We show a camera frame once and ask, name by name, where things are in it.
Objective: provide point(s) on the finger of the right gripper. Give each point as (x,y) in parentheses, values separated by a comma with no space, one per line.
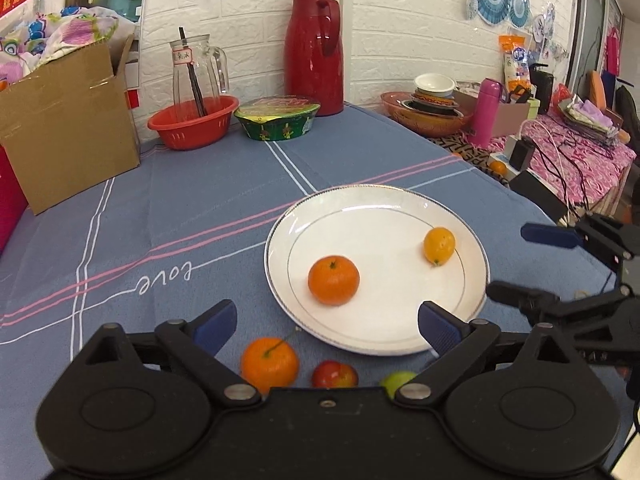
(556,236)
(531,302)

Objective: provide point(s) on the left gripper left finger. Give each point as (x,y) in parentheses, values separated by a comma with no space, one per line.
(194,346)

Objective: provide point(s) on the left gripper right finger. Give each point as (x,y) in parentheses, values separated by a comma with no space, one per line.
(462,349)

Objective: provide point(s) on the small green jujube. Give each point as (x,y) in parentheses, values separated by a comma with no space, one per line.
(392,382)

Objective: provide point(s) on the mandarin with stem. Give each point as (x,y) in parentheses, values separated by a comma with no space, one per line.
(268,363)

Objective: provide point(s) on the yellow orange kumquat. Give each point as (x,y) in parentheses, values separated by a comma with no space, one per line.
(439,245)

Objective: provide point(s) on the red yellow small fruit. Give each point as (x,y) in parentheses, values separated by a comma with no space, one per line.
(333,374)

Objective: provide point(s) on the orange mandarin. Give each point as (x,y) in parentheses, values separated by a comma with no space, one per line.
(333,280)

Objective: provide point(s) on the small orange on side table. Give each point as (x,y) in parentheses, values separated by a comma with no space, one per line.
(498,168)

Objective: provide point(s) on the pink floral side cloth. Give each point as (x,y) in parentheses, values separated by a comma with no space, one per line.
(581,171)

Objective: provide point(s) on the black power adapter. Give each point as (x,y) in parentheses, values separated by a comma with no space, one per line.
(522,153)

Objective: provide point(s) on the blue checked tablecloth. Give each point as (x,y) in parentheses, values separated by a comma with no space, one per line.
(187,229)

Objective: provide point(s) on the pink water bottle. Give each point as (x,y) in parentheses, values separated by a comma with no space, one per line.
(485,113)

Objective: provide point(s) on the white plate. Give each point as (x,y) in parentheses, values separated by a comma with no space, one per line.
(381,229)

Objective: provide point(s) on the orange bowl stack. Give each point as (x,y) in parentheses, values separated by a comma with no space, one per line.
(412,114)

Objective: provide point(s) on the red plastic basket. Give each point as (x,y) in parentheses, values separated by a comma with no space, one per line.
(181,134)

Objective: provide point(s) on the pink tote bag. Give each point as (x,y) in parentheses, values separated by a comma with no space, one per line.
(12,200)

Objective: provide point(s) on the green instant noodle bowl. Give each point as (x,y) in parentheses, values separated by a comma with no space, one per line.
(277,118)

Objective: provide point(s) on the black straw in pitcher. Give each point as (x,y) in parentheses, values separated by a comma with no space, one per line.
(187,57)

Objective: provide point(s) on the cardboard box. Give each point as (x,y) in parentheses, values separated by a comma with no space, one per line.
(67,126)

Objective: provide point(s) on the red thermos jug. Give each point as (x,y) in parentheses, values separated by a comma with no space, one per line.
(313,54)

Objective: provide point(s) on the glass pitcher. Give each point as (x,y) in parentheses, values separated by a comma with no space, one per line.
(211,68)

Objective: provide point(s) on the floral cloth in box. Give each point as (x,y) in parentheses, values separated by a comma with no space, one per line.
(48,37)

